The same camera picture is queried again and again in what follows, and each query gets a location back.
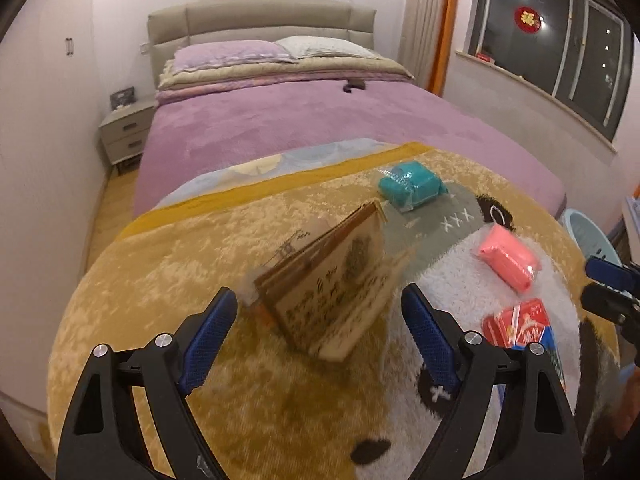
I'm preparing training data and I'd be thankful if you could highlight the small picture frame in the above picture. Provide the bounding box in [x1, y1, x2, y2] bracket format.
[110, 87, 137, 110]

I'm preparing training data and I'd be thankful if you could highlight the person's right hand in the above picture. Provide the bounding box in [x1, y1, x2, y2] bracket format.
[612, 364, 639, 464]

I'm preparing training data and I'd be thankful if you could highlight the red blue tiger card box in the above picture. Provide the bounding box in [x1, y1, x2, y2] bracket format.
[482, 298, 565, 386]

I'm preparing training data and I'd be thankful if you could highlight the teal tissue pack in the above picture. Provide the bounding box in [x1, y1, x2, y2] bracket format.
[378, 160, 449, 212]

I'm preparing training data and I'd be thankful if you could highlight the dark framed window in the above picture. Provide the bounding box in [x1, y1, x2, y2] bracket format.
[468, 0, 634, 140]

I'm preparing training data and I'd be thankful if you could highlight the white patterned pillow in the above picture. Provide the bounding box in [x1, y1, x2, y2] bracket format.
[276, 36, 378, 60]

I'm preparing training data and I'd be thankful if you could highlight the folded beige quilt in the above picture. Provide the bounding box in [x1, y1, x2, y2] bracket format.
[155, 58, 413, 105]

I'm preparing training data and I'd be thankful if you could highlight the pink tissue pack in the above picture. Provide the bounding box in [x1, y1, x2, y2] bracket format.
[477, 224, 540, 294]

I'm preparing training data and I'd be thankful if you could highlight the dark object on bed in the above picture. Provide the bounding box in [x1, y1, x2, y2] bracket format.
[343, 78, 366, 93]

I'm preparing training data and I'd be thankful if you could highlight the beige orange left curtain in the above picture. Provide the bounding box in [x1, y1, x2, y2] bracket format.
[398, 0, 458, 96]

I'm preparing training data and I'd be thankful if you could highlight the grey bedside nightstand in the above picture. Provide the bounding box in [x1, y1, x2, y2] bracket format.
[99, 98, 156, 166]

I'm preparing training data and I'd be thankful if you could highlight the bed with purple cover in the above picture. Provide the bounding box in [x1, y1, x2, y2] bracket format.
[134, 80, 566, 216]

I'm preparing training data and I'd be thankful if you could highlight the light blue plastic laundry basket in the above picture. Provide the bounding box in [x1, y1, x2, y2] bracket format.
[560, 208, 622, 266]

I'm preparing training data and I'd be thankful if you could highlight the red round window decoration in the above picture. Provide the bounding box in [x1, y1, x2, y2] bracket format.
[514, 6, 542, 34]

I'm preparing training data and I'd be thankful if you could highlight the purple pillow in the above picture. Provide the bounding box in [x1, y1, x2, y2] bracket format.
[172, 40, 297, 73]

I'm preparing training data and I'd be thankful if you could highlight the white built-in wardrobe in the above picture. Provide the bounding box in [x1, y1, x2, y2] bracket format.
[0, 0, 112, 411]

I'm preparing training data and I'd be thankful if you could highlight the beige padded headboard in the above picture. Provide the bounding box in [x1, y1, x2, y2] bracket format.
[148, 0, 376, 84]

